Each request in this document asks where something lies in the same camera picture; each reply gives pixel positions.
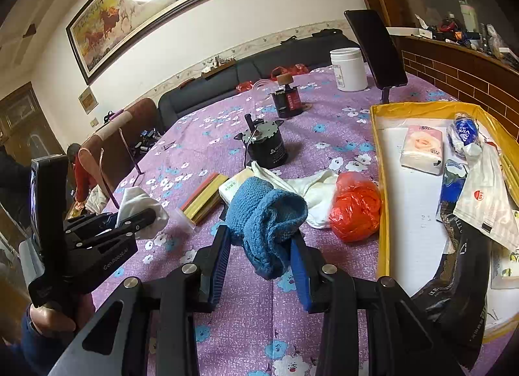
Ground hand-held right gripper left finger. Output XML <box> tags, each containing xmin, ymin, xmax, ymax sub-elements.
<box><xmin>48</xmin><ymin>224</ymin><xmax>233</xmax><ymax>376</ymax></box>

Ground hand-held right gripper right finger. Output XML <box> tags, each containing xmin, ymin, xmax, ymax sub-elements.
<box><xmin>290</xmin><ymin>232</ymin><xmax>467</xmax><ymax>376</ymax></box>

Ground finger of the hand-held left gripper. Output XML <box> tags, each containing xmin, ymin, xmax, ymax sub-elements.
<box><xmin>65</xmin><ymin>208</ymin><xmax>157</xmax><ymax>235</ymax></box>
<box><xmin>77</xmin><ymin>225</ymin><xmax>142</xmax><ymax>249</ymax></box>

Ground white cloth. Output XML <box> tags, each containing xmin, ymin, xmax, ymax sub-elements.
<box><xmin>250</xmin><ymin>161</ymin><xmax>339</xmax><ymax>229</ymax></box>
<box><xmin>115</xmin><ymin>186</ymin><xmax>169</xmax><ymax>240</ymax></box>

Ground blue knitted hat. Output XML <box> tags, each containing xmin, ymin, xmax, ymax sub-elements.
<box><xmin>224</xmin><ymin>176</ymin><xmax>309</xmax><ymax>280</ymax></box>

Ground yellow tray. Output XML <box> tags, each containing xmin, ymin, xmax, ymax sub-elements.
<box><xmin>369</xmin><ymin>101</ymin><xmax>519</xmax><ymax>345</ymax></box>

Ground person's left forearm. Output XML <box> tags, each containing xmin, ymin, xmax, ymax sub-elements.
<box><xmin>20</xmin><ymin>325</ymin><xmax>78</xmax><ymax>376</ymax></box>

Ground person's left hand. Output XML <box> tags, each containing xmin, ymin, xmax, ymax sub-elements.
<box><xmin>28</xmin><ymin>294</ymin><xmax>96</xmax><ymax>338</ymax></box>

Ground clear pack of coloured sheets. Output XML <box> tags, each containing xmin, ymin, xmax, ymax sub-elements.
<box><xmin>174</xmin><ymin>172</ymin><xmax>230</xmax><ymax>233</ymax></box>

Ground small dark items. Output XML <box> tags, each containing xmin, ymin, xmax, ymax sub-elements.
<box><xmin>136</xmin><ymin>129</ymin><xmax>163</xmax><ymax>154</ymax></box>

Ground red plastic bag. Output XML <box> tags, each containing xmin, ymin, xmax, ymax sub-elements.
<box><xmin>328</xmin><ymin>171</ymin><xmax>382</xmax><ymax>243</ymax></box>

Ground brown chair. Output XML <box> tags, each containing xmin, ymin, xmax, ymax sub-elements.
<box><xmin>79</xmin><ymin>97</ymin><xmax>163</xmax><ymax>202</ymax></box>

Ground black cylindrical motor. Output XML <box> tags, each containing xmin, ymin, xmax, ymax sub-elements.
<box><xmin>234</xmin><ymin>114</ymin><xmax>289</xmax><ymax>169</ymax></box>

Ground carved wooden door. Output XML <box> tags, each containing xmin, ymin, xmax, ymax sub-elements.
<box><xmin>0</xmin><ymin>82</ymin><xmax>61</xmax><ymax>166</ymax></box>

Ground black sofa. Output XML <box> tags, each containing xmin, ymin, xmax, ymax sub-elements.
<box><xmin>157</xmin><ymin>31</ymin><xmax>363</xmax><ymax>131</ymax></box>

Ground black foil bag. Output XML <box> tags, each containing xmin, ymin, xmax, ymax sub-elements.
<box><xmin>413</xmin><ymin>202</ymin><xmax>494</xmax><ymax>369</ymax></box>

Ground wooden tray with trinkets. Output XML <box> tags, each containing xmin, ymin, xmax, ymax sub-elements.
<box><xmin>200</xmin><ymin>56</ymin><xmax>236</xmax><ymax>76</ymax></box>

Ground pink tissue pack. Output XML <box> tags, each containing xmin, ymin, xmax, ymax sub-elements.
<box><xmin>400</xmin><ymin>125</ymin><xmax>444</xmax><ymax>176</ymax></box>

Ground dark ink bottle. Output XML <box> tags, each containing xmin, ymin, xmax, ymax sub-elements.
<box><xmin>269</xmin><ymin>73</ymin><xmax>314</xmax><ymax>119</ymax></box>

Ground striped bag with red dot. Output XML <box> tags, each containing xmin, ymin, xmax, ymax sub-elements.
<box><xmin>453</xmin><ymin>144</ymin><xmax>519</xmax><ymax>253</ymax></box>

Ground red gift bag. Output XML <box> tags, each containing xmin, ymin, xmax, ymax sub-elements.
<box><xmin>271</xmin><ymin>63</ymin><xmax>311</xmax><ymax>77</ymax></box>

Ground framed horse painting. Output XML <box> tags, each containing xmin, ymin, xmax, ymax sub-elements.
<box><xmin>66</xmin><ymin>0</ymin><xmax>228</xmax><ymax>86</ymax></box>

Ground white plastic jar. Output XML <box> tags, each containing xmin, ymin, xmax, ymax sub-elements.
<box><xmin>330</xmin><ymin>47</ymin><xmax>368</xmax><ymax>92</ymax></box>

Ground blue white crumpled tissue pack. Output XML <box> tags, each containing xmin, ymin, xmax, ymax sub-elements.
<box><xmin>448</xmin><ymin>112</ymin><xmax>484</xmax><ymax>159</ymax></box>

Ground black phone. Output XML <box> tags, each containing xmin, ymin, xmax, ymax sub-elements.
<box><xmin>344</xmin><ymin>9</ymin><xmax>409</xmax><ymax>90</ymax></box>

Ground wooden glass partition cabinet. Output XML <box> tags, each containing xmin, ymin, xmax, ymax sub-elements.
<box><xmin>344</xmin><ymin>0</ymin><xmax>519</xmax><ymax>142</ymax></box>

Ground white flat box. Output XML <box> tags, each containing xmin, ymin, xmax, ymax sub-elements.
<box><xmin>385</xmin><ymin>25</ymin><xmax>432</xmax><ymax>38</ymax></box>

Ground pile of assorted clutter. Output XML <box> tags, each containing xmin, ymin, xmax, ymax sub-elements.
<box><xmin>414</xmin><ymin>15</ymin><xmax>519</xmax><ymax>66</ymax></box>

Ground white plastic bottle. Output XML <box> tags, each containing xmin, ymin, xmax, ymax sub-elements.
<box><xmin>458</xmin><ymin>0</ymin><xmax>478</xmax><ymax>34</ymax></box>

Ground purple frame eyeglasses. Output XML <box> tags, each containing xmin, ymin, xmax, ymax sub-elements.
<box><xmin>99</xmin><ymin>127</ymin><xmax>146</xmax><ymax>210</ymax></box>

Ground small wall plaque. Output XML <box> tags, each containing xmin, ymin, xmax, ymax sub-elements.
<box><xmin>78</xmin><ymin>86</ymin><xmax>98</xmax><ymax>114</ymax></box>

